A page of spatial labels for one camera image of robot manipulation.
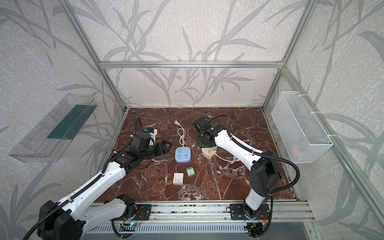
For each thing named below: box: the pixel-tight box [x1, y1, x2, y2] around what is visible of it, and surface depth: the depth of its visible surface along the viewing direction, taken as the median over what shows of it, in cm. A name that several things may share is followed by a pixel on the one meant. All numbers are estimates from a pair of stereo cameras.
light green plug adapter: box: [186, 166, 195, 177], surface depth 88 cm
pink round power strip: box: [201, 147, 217, 159], surface depth 95 cm
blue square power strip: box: [175, 146, 191, 163], surface depth 93 cm
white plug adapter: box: [173, 173, 184, 185], surface depth 84 cm
